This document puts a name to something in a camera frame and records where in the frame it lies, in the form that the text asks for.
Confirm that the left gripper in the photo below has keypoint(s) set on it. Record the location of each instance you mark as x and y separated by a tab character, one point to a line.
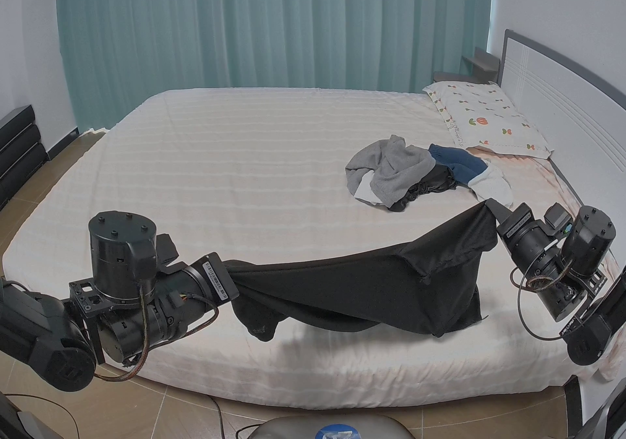
210	280

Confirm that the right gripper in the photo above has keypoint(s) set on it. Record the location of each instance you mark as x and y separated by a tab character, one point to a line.
521	231

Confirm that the black T-shirt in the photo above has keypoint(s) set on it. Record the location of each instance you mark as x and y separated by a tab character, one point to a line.
367	285

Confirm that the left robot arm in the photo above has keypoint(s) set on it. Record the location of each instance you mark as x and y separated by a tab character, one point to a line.
122	251

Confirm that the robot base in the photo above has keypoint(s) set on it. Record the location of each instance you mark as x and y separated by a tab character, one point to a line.
332	427

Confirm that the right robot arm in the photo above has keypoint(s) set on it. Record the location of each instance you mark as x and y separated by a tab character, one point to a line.
591	329

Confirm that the bed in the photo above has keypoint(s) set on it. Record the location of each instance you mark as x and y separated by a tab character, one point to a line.
244	173

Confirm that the pile of clothes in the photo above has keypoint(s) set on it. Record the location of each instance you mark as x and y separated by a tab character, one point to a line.
391	168

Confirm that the white printed pillow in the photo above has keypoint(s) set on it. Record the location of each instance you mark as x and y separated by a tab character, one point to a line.
489	114

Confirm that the grey bedside table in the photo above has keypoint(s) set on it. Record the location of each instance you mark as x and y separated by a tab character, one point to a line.
481	63

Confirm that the blue-green curtain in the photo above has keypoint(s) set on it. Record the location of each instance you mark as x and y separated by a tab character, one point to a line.
269	11

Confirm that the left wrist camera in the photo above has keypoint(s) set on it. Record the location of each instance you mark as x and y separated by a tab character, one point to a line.
166	249

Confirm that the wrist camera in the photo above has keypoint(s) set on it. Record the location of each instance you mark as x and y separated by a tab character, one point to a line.
557	219
166	249

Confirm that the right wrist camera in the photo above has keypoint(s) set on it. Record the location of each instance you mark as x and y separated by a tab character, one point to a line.
557	219

